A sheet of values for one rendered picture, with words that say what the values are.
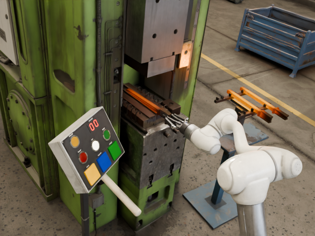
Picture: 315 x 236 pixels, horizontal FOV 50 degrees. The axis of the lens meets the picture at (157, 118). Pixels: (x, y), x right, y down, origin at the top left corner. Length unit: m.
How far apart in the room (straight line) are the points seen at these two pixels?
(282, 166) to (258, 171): 0.11
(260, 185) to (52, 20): 1.41
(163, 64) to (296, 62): 3.73
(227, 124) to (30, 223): 1.67
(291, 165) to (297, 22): 4.98
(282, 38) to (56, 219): 4.16
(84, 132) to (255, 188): 0.80
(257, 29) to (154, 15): 4.13
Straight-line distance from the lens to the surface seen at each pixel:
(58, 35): 2.07
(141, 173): 2.18
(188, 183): 3.05
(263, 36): 5.68
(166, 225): 2.71
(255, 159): 1.27
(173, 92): 2.30
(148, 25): 1.72
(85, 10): 1.66
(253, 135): 2.50
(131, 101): 2.16
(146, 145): 2.04
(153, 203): 2.62
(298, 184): 3.43
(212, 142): 1.78
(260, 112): 2.24
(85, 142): 1.58
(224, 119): 1.81
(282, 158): 1.33
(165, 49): 1.86
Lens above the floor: 2.11
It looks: 34 degrees down
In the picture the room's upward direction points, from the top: 7 degrees clockwise
